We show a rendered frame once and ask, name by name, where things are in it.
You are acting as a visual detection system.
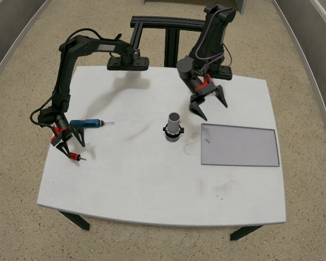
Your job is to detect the red screwdriver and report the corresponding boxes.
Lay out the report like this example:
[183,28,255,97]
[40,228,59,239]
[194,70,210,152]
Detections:
[70,152,86,161]

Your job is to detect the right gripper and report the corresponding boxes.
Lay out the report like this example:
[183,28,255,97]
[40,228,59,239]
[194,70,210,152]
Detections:
[51,118,85,158]

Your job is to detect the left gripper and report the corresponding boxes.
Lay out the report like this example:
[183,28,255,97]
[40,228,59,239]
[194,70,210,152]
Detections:
[186,74,228,121]

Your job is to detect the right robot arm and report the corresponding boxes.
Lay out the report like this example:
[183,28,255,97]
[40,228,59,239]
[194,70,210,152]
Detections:
[37,35,148,125]

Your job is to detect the blue electric screwdriver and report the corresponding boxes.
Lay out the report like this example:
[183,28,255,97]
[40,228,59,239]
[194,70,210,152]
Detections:
[70,119,114,128]

